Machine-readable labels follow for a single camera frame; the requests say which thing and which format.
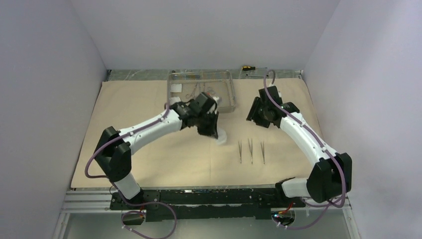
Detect beige cloth wrap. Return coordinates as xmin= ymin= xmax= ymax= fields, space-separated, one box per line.
xmin=71 ymin=79 xmax=312 ymax=188

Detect flat metal wrench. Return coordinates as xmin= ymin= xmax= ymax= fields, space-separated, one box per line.
xmin=245 ymin=74 xmax=269 ymax=78

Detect thin steel tweezers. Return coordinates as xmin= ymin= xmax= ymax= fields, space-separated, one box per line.
xmin=248 ymin=138 xmax=253 ymax=164

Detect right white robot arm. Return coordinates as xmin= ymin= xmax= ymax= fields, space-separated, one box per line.
xmin=246 ymin=85 xmax=352 ymax=207

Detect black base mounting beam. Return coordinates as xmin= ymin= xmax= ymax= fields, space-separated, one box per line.
xmin=109 ymin=188 xmax=305 ymax=222

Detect aluminium frame rail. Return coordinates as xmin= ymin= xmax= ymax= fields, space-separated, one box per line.
xmin=53 ymin=190 xmax=361 ymax=239

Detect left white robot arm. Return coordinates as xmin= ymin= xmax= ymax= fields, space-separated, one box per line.
xmin=89 ymin=92 xmax=221 ymax=209

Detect surgical forceps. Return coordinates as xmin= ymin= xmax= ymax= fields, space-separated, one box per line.
xmin=185 ymin=83 xmax=201 ymax=99

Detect white gauze pad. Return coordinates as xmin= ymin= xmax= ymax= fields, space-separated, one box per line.
xmin=169 ymin=97 xmax=181 ymax=105
xmin=170 ymin=84 xmax=183 ymax=93
xmin=215 ymin=127 xmax=227 ymax=145

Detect surgical scissors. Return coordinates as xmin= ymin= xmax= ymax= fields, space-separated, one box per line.
xmin=204 ymin=85 xmax=216 ymax=96

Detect wire mesh instrument tray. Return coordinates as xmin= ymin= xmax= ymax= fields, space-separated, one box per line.
xmin=167 ymin=71 xmax=237 ymax=114

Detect yellow handled screwdriver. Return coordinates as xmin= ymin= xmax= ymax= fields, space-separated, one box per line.
xmin=241 ymin=66 xmax=267 ymax=71

